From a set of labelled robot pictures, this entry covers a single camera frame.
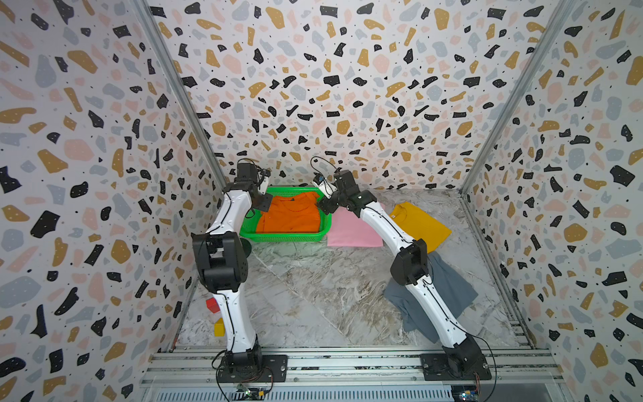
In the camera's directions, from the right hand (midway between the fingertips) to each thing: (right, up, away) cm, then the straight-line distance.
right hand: (323, 195), depth 100 cm
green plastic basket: (-32, -14, +5) cm, 35 cm away
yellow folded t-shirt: (+42, -13, +10) cm, 45 cm away
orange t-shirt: (-14, -7, +10) cm, 19 cm away
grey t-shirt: (+47, -35, -12) cm, 60 cm away
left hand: (-23, -2, -3) cm, 23 cm away
